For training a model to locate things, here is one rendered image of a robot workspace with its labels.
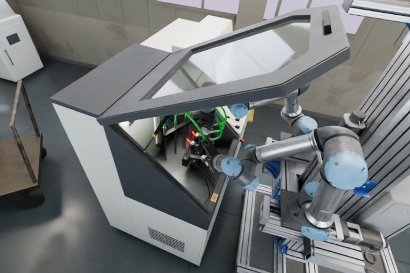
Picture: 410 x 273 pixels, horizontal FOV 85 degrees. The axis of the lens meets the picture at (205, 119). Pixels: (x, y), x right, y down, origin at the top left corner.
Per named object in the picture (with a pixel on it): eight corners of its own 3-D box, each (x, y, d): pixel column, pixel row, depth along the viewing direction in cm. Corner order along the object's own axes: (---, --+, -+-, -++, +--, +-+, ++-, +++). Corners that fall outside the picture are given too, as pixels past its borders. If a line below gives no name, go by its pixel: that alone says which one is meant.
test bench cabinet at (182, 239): (198, 269, 188) (207, 231, 134) (138, 241, 199) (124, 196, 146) (222, 197, 238) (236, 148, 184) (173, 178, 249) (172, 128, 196)
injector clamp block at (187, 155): (194, 175, 158) (195, 163, 147) (181, 171, 160) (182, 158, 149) (210, 142, 182) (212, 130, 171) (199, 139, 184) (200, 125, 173)
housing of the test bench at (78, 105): (138, 241, 200) (99, 114, 99) (111, 228, 205) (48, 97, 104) (196, 136, 299) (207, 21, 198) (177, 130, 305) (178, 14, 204)
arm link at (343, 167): (324, 216, 110) (366, 136, 75) (327, 248, 99) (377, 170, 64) (298, 210, 113) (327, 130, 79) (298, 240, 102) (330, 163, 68)
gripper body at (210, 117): (210, 131, 126) (212, 116, 118) (196, 127, 127) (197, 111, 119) (215, 123, 131) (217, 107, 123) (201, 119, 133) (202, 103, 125)
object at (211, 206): (209, 225, 137) (212, 212, 127) (202, 222, 138) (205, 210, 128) (235, 152, 182) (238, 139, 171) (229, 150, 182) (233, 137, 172)
